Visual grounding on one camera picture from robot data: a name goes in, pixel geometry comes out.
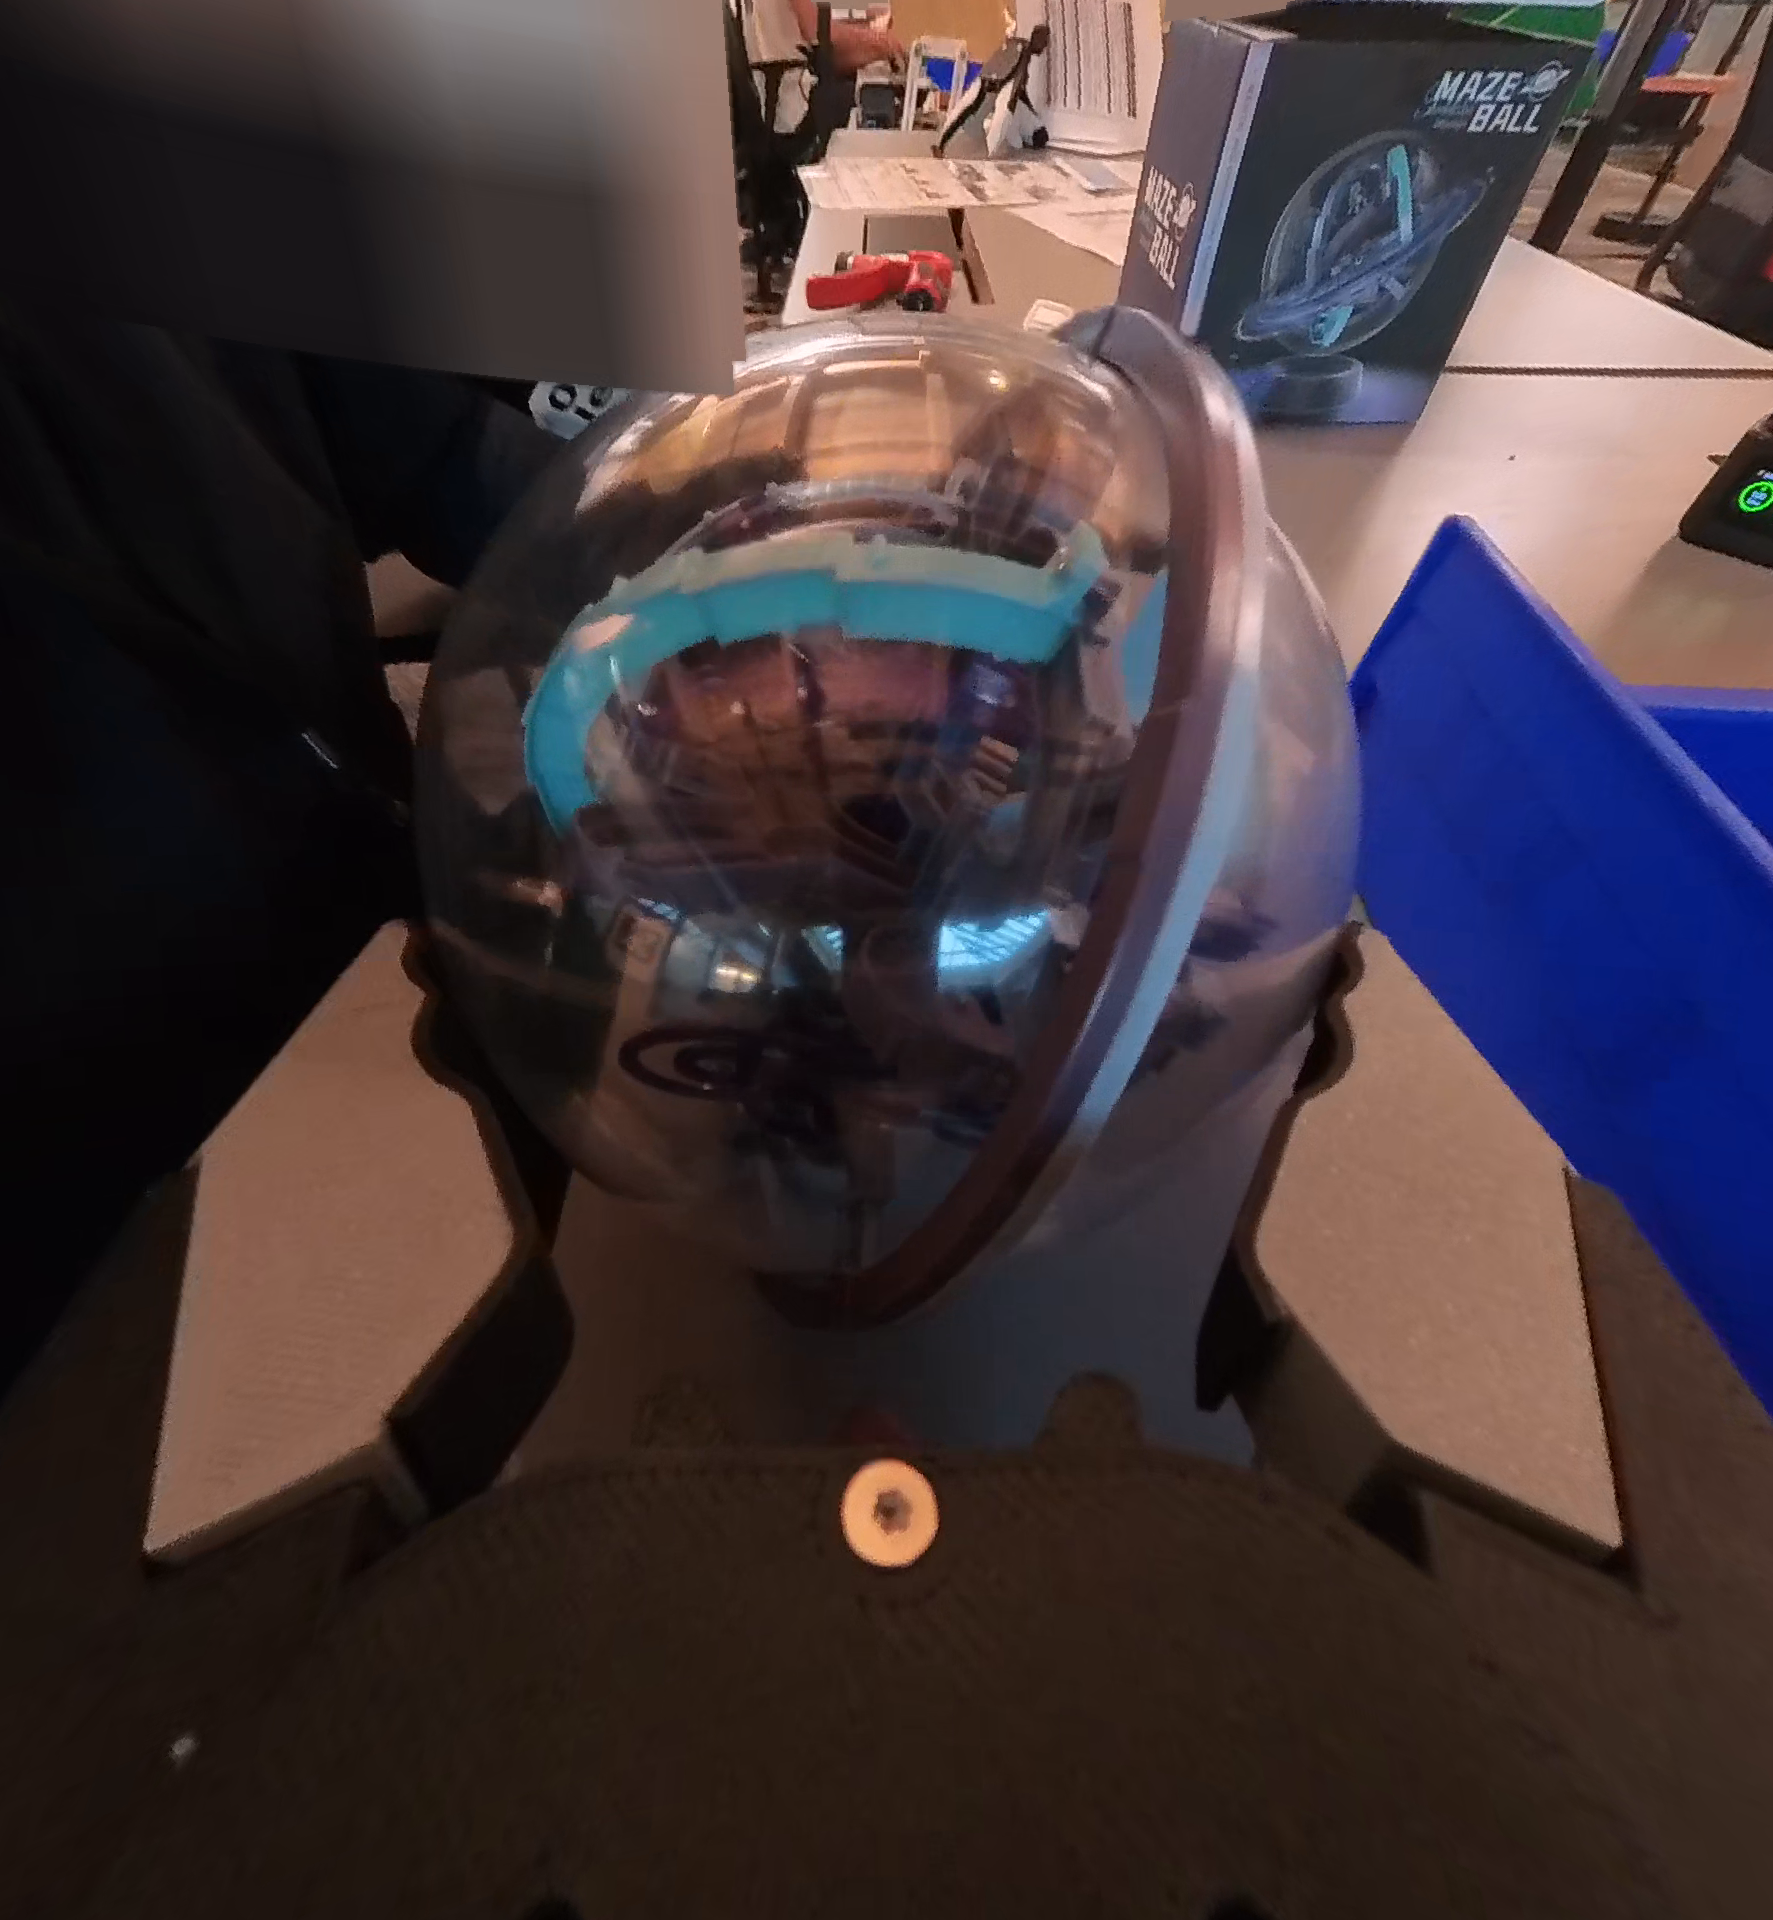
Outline person's dark clothing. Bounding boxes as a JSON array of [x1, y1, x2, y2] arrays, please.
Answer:
[[0, 285, 444, 1502]]

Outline clear plastic maze ball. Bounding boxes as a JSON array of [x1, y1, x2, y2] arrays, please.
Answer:
[[412, 308, 1360, 1330]]

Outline dark printed toy box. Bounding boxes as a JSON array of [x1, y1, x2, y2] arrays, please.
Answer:
[[1119, 14, 1600, 430]]

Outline red hand tool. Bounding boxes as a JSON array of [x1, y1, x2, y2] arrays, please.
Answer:
[[807, 250, 963, 314]]

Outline white printed paper sheets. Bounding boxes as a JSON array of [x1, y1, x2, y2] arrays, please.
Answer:
[[796, 148, 1145, 222]]

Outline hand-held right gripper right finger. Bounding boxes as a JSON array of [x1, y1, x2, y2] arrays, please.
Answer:
[[1200, 923, 1630, 1562]]

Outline black office chair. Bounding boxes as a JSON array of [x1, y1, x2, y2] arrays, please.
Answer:
[[1531, 0, 1773, 361]]

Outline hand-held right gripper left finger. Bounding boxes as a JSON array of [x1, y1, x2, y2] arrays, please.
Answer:
[[143, 923, 573, 1562]]

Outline blue plastic bin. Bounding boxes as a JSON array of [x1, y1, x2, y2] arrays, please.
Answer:
[[1349, 513, 1773, 1502]]

